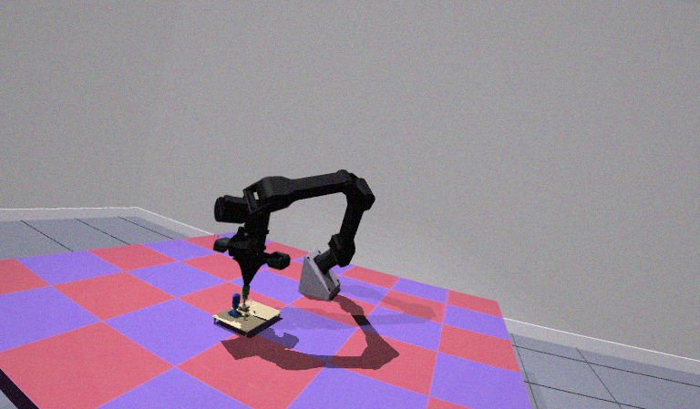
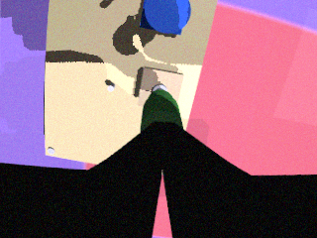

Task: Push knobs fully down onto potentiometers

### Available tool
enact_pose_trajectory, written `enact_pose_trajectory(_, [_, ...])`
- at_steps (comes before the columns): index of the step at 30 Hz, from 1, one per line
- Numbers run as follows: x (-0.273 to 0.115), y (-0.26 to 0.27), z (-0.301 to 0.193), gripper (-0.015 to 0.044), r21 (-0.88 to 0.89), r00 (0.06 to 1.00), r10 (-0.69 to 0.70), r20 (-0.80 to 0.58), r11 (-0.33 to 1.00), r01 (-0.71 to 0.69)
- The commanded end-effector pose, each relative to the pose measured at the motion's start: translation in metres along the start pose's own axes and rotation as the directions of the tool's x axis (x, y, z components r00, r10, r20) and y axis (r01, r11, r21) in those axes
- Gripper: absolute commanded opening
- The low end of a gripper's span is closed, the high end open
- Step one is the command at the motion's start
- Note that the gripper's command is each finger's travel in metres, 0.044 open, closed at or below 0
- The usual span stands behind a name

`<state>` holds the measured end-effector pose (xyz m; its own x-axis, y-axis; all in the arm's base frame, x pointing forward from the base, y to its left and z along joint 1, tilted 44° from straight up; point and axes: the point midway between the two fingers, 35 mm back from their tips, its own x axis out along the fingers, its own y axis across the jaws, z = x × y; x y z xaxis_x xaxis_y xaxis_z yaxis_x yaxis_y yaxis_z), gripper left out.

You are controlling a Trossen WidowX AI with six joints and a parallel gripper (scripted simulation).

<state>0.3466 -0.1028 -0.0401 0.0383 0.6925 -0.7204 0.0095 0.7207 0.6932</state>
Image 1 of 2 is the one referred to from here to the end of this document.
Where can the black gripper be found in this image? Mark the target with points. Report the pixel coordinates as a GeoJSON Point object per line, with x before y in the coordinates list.
{"type": "Point", "coordinates": [249, 267]}

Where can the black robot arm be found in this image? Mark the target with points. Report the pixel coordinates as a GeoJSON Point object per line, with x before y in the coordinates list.
{"type": "Point", "coordinates": [278, 193]}

